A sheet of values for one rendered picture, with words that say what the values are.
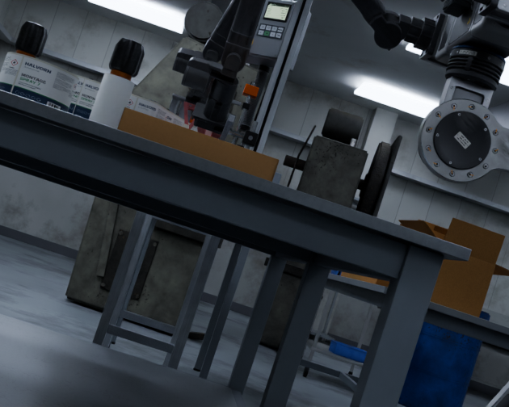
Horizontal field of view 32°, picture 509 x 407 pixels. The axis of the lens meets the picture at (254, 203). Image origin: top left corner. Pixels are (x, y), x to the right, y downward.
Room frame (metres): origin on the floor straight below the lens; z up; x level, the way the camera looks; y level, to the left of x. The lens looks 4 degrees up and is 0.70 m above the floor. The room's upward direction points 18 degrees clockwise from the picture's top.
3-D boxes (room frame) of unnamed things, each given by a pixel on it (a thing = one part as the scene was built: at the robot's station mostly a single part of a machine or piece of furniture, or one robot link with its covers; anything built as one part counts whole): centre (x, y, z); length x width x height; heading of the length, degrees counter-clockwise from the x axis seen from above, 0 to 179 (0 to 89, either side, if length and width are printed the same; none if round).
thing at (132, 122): (1.56, 0.12, 0.85); 0.30 x 0.26 x 0.04; 4
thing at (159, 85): (6.87, 0.55, 1.23); 1.26 x 1.08 x 2.46; 92
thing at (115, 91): (2.46, 0.47, 1.03); 0.09 x 0.09 x 0.30
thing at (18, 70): (2.40, 0.66, 0.95); 0.20 x 0.20 x 0.14
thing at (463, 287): (4.03, -0.93, 0.97); 0.51 x 0.42 x 0.37; 99
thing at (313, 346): (7.14, -0.99, 0.45); 0.95 x 0.55 x 0.89; 175
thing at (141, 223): (3.96, 0.29, 0.47); 1.17 x 0.36 x 0.95; 4
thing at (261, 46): (2.67, 0.11, 1.38); 0.17 x 0.10 x 0.19; 59
